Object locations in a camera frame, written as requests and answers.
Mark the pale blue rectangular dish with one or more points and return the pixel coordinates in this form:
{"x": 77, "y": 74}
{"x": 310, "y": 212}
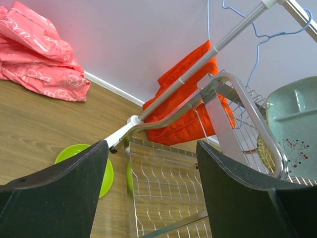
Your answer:
{"x": 292, "y": 118}

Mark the blue wire hanger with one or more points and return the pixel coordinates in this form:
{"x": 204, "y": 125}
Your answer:
{"x": 275, "y": 48}

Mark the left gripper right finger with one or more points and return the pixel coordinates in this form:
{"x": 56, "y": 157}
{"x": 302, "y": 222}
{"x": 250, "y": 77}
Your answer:
{"x": 244, "y": 203}

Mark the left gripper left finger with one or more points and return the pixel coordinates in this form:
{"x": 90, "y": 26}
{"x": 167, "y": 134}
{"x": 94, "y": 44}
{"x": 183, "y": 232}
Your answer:
{"x": 59, "y": 201}

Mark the lime green plate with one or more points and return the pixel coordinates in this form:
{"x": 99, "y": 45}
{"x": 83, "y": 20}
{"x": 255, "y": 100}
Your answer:
{"x": 77, "y": 148}

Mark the white clothes rack frame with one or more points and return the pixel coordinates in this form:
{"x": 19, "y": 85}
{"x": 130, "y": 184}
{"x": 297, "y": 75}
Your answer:
{"x": 185, "y": 79}

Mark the steel two-tier dish rack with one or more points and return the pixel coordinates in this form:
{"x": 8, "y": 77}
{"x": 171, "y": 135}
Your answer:
{"x": 163, "y": 183}

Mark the pink plastic bag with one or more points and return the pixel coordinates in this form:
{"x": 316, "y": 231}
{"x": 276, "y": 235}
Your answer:
{"x": 33, "y": 55}

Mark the woven bamboo tray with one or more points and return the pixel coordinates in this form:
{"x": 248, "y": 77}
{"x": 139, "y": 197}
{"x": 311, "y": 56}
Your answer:
{"x": 265, "y": 154}

